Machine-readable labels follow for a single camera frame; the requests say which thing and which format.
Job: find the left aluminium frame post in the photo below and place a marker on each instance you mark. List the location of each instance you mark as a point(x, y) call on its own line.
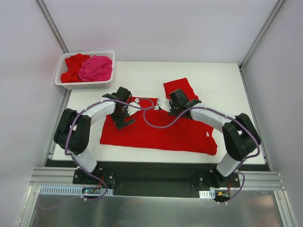
point(51, 23)

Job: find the white plastic basket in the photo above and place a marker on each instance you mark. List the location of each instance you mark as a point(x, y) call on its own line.
point(63, 68)

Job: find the left white cable duct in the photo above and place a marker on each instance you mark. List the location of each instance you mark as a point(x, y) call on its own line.
point(74, 190)

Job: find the right aluminium frame post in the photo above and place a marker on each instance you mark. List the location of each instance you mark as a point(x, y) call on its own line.
point(262, 32)

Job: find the aluminium frame post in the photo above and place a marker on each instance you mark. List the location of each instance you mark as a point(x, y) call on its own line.
point(51, 23)
point(262, 32)

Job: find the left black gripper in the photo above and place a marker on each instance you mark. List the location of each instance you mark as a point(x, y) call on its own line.
point(123, 122)

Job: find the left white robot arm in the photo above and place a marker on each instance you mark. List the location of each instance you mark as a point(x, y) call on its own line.
point(73, 130)

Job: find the right white cable duct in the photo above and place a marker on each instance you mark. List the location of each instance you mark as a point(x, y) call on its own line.
point(207, 194)

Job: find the pink t shirt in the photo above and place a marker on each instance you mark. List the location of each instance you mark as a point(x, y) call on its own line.
point(96, 68)

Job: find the white cable duct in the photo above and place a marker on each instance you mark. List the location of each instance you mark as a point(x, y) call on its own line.
point(207, 194)
point(74, 190)

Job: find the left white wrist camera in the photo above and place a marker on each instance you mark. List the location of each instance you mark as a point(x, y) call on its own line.
point(134, 107)

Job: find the red t shirt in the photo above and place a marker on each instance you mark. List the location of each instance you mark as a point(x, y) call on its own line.
point(183, 135)
point(74, 64)

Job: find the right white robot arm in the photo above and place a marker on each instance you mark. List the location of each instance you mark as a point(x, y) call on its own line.
point(241, 139)

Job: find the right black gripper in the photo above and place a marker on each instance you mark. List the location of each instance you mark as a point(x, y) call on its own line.
point(181, 109)

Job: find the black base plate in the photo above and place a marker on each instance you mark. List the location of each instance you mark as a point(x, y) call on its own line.
point(156, 179)

